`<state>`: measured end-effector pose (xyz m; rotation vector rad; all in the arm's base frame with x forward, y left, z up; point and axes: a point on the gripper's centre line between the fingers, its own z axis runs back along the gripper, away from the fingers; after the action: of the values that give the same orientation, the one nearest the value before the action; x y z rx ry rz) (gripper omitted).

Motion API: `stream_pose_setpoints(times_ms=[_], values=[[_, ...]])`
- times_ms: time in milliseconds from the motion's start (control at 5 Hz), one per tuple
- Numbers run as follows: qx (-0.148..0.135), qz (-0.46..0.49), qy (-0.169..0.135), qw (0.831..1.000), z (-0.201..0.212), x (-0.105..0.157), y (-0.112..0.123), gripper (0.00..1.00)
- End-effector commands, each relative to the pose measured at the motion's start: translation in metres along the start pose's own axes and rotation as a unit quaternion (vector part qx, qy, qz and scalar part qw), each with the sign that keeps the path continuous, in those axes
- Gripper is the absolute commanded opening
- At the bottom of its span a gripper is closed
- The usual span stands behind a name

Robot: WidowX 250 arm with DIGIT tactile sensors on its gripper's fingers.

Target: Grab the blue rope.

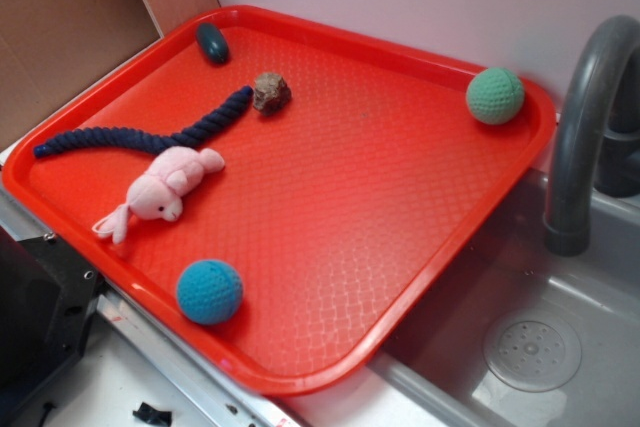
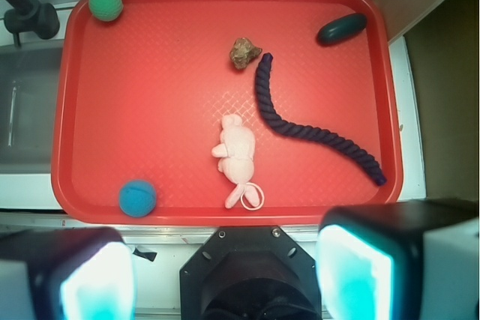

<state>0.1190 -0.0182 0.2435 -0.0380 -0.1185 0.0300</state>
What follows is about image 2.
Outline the red plastic tray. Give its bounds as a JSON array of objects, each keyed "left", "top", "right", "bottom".
[{"left": 52, "top": 0, "right": 403, "bottom": 226}]

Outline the grey sink basin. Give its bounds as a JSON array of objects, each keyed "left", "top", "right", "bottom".
[{"left": 1, "top": 40, "right": 63, "bottom": 174}]

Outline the brown rock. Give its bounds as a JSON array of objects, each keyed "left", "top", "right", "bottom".
[{"left": 229, "top": 37, "right": 263, "bottom": 70}]

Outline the dark green oval object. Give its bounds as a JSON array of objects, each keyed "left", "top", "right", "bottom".
[{"left": 316, "top": 13, "right": 368, "bottom": 46}]

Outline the black faucet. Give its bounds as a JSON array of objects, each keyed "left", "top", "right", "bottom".
[{"left": 4, "top": 0, "right": 60, "bottom": 48}]

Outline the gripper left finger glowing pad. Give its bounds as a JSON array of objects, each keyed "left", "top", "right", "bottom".
[{"left": 1, "top": 227, "right": 135, "bottom": 319}]

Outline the dark blue twisted rope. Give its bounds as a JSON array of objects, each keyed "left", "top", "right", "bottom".
[{"left": 254, "top": 52, "right": 388, "bottom": 187}]

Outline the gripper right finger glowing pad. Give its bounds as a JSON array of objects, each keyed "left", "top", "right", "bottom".
[{"left": 314, "top": 199, "right": 479, "bottom": 319}]

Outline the pink plush bunny toy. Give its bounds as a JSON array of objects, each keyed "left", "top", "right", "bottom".
[{"left": 211, "top": 114, "right": 265, "bottom": 211}]

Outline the green textured ball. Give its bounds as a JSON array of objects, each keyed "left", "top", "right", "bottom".
[{"left": 88, "top": 0, "right": 123, "bottom": 22}]

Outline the blue foam ball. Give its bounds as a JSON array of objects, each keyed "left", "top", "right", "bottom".
[{"left": 118, "top": 180, "right": 157, "bottom": 218}]

